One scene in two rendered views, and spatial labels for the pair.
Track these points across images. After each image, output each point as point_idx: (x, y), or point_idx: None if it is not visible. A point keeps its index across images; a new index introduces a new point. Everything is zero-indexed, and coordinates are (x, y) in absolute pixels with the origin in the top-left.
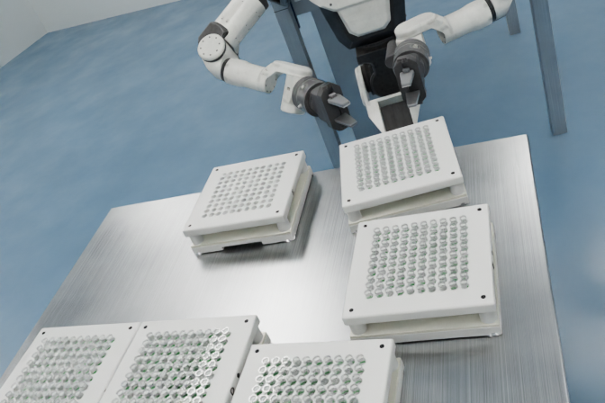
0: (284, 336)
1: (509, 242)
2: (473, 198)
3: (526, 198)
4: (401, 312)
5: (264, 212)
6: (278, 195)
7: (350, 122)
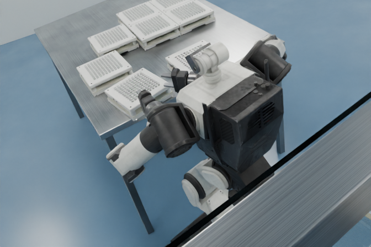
0: (141, 53)
1: (88, 96)
2: (108, 103)
3: (88, 110)
4: (99, 57)
5: (174, 55)
6: (175, 60)
7: (165, 83)
